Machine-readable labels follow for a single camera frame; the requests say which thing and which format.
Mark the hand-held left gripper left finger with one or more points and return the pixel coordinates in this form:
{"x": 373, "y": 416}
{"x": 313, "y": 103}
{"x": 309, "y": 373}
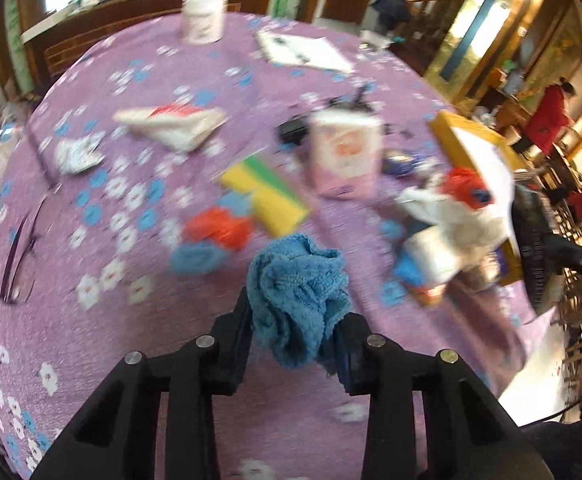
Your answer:
{"x": 236, "y": 345}

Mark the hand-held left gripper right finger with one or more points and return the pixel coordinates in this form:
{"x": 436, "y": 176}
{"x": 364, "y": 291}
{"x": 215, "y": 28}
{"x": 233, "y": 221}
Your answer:
{"x": 351, "y": 355}

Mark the white plastic bag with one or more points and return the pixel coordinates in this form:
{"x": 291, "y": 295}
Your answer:
{"x": 461, "y": 225}

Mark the blue towel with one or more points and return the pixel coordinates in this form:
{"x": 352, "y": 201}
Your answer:
{"x": 296, "y": 290}

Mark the red plastic bag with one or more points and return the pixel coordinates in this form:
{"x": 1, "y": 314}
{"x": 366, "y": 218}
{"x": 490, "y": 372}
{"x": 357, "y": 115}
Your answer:
{"x": 463, "y": 185}

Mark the blue floral tissue roll pack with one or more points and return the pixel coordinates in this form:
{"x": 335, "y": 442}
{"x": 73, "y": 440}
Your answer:
{"x": 431, "y": 260}

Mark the yellow cardboard box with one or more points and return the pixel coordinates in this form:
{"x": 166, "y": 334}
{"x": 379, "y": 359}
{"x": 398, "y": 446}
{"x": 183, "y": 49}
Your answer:
{"x": 486, "y": 155}

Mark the yellow green sponge pack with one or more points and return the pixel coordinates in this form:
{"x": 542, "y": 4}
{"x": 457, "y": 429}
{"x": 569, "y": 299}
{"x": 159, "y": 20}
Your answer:
{"x": 271, "y": 195}

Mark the pink tissue pack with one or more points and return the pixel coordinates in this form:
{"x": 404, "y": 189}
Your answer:
{"x": 343, "y": 155}

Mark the white tissue packet red label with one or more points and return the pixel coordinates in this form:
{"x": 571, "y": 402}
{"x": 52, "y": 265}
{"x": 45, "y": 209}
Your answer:
{"x": 176, "y": 125}

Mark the purple floral tablecloth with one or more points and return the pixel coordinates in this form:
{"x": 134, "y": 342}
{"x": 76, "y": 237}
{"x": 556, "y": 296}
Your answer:
{"x": 171, "y": 320}

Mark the blue white bowl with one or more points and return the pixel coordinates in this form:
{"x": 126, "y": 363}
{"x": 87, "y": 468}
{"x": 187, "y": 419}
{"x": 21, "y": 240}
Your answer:
{"x": 401, "y": 164}

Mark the eyeglasses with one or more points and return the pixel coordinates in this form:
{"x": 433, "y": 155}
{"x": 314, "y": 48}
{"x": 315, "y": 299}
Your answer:
{"x": 21, "y": 260}

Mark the golden black cabinet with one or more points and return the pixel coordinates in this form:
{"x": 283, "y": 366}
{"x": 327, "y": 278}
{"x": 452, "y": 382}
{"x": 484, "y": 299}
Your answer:
{"x": 476, "y": 20}

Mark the small silver packet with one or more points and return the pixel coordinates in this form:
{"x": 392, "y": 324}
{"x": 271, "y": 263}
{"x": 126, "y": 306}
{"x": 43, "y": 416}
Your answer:
{"x": 76, "y": 155}

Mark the white paper notebook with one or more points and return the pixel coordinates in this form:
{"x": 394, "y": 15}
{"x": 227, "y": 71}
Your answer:
{"x": 306, "y": 52}

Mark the white plastic jar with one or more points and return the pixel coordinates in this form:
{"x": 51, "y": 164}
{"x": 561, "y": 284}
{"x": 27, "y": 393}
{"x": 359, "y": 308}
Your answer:
{"x": 203, "y": 17}

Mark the wooden sideboard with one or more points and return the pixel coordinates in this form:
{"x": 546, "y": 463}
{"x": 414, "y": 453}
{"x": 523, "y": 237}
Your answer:
{"x": 121, "y": 15}

